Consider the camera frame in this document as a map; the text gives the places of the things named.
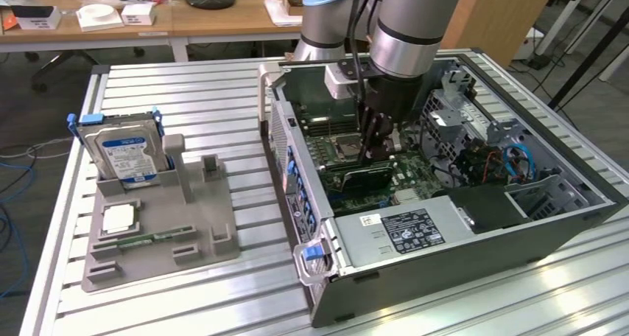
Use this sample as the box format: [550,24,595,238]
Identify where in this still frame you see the metal drive cage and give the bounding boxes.
[421,66,522,158]

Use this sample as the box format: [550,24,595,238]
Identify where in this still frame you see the orange box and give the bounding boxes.
[0,8,18,35]

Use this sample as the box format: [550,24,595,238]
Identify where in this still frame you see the silver chipset heat sink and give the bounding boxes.
[391,188,421,204]

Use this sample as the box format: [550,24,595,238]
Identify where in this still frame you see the white floor box red dot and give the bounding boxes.
[510,26,546,63]

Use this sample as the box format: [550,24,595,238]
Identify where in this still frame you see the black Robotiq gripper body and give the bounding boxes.
[365,74,426,125]

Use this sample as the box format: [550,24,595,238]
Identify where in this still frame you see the white box round insert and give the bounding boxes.
[75,3,125,32]

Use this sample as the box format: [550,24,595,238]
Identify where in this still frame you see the white floor cable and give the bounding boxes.
[0,136,74,160]

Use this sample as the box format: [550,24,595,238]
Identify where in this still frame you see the grey parts rack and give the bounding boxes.
[79,132,241,293]

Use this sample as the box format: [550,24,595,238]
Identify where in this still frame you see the blue disk wire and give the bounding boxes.
[503,143,537,184]

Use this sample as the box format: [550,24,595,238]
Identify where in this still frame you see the green graphics card black fan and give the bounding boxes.
[319,161,394,201]

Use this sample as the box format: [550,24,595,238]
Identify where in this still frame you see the metal disk bay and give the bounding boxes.
[503,173,593,221]

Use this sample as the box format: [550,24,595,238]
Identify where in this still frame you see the silver hard disk blue label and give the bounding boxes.
[79,125,161,189]

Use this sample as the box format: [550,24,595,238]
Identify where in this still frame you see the white paper stack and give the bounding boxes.
[263,0,305,27]

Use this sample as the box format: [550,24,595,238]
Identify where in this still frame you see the blue plastic disk caddy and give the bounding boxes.
[65,106,173,184]

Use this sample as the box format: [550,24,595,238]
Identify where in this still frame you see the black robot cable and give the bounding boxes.
[346,0,387,108]

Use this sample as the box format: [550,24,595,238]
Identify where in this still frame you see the white box black lid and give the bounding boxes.
[9,5,62,31]

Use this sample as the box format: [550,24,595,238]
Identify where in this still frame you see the silver CPU chip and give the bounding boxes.
[102,205,137,234]

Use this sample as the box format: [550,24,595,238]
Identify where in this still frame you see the wooden cabinet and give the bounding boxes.
[439,0,561,66]

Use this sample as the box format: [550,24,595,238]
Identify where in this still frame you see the black wire bundle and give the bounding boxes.
[431,139,507,188]

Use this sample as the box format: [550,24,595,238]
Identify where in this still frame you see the CPU socket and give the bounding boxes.
[331,133,365,161]

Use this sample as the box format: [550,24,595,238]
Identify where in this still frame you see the blue floor cable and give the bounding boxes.
[0,158,38,300]

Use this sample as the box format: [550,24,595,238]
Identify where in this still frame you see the black chair base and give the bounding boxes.
[23,46,146,92]

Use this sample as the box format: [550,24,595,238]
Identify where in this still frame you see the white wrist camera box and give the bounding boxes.
[323,57,389,99]

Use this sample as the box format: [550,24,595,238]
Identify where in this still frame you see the green loose RAM stick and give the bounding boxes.
[91,231,197,251]

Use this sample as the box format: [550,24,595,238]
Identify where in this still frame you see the open dark grey PC case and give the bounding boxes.
[258,54,629,329]

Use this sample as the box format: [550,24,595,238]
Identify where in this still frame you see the wooden desk white frame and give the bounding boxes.
[170,0,374,63]
[0,0,190,63]

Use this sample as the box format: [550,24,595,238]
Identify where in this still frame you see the grey power supply unit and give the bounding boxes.
[323,195,475,270]

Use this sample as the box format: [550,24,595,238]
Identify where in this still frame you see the metal socket cover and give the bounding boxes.
[385,127,409,153]

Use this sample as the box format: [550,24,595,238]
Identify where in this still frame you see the small white labelled box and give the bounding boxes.
[119,2,157,26]

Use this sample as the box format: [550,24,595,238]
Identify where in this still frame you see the green motherboard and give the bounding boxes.
[294,103,446,217]

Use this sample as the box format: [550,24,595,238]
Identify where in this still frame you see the black tripod pole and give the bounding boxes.
[545,4,629,111]

